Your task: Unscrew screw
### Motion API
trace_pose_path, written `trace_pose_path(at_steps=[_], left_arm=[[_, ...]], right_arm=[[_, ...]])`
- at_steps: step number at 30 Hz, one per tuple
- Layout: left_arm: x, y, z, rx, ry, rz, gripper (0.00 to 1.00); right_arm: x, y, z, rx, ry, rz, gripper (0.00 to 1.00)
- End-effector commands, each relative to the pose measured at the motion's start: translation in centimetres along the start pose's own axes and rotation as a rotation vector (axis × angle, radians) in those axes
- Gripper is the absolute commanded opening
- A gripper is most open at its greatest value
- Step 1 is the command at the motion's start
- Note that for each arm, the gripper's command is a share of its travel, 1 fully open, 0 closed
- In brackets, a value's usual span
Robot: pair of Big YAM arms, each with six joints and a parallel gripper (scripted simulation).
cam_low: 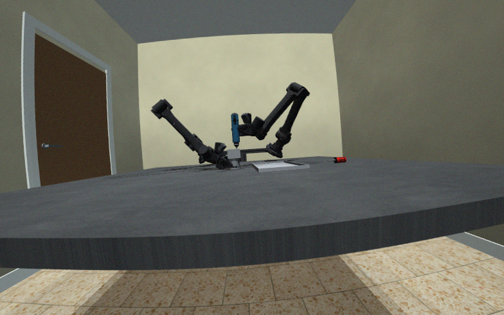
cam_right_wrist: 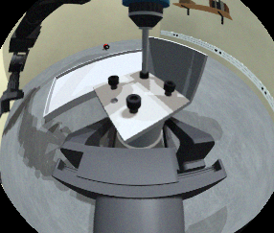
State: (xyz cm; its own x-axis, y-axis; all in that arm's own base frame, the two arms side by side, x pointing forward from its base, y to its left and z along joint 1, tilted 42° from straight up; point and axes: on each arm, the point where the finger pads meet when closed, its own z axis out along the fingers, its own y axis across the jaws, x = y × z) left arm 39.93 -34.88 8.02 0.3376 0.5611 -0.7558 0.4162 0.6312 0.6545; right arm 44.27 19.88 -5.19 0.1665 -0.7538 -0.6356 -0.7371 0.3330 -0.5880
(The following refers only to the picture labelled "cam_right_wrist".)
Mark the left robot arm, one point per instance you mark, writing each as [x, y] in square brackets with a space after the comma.
[27, 31]

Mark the white l-shaped bracket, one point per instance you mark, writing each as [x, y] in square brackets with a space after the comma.
[167, 61]

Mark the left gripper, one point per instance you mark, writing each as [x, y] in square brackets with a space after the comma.
[50, 5]

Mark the grey cylinder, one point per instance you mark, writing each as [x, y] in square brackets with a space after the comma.
[146, 141]

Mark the white shallow rectangular tray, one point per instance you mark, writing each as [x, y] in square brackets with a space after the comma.
[79, 80]

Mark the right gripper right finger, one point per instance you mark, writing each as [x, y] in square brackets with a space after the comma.
[195, 144]

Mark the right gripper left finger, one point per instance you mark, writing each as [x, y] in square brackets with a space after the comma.
[92, 134]

